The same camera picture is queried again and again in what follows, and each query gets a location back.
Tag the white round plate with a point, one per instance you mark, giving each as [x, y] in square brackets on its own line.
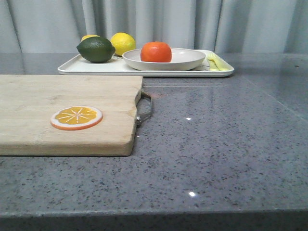
[182, 60]

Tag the orange fruit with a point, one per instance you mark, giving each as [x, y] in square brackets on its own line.
[158, 52]

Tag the white bear print tray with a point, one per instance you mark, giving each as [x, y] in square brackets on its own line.
[117, 66]

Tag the yellow lemon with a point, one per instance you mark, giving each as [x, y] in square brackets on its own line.
[88, 36]
[122, 43]

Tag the yellow plastic fork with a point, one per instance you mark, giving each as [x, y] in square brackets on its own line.
[215, 63]

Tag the orange slice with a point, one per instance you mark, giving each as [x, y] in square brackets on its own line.
[76, 118]

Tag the green lime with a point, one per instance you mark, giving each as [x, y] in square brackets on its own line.
[96, 49]

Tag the wooden cutting board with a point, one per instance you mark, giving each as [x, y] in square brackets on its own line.
[27, 103]

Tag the grey curtain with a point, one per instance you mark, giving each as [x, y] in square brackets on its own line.
[245, 26]

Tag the metal cutting board handle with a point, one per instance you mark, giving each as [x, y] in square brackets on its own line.
[144, 108]

